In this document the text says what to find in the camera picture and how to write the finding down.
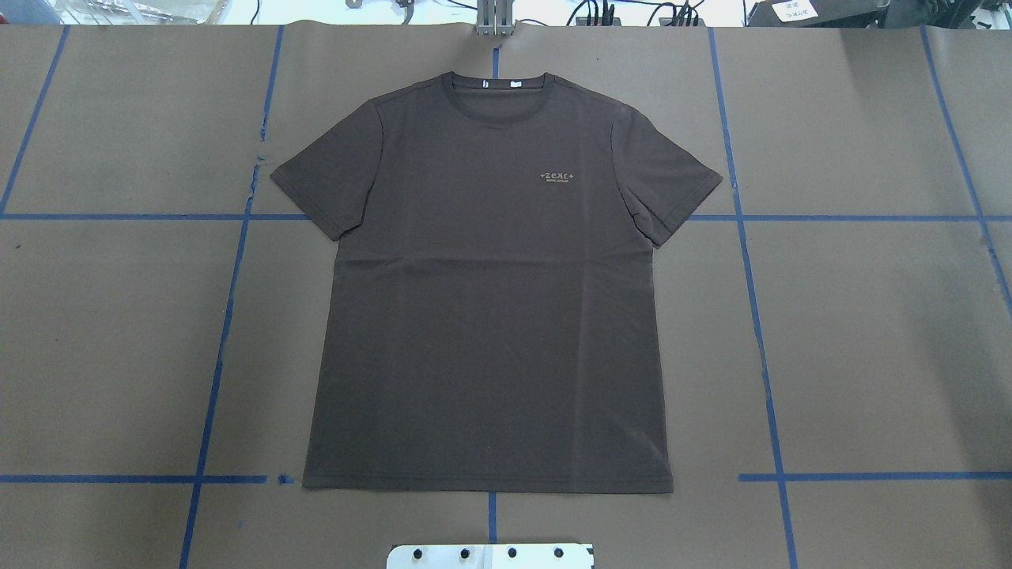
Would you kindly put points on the dark brown t-shirt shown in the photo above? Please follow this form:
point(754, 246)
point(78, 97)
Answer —
point(492, 325)

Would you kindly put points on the aluminium camera mast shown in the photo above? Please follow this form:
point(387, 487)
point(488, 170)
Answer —
point(495, 18)

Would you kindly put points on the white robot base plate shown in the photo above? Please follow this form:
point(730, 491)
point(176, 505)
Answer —
point(515, 555)

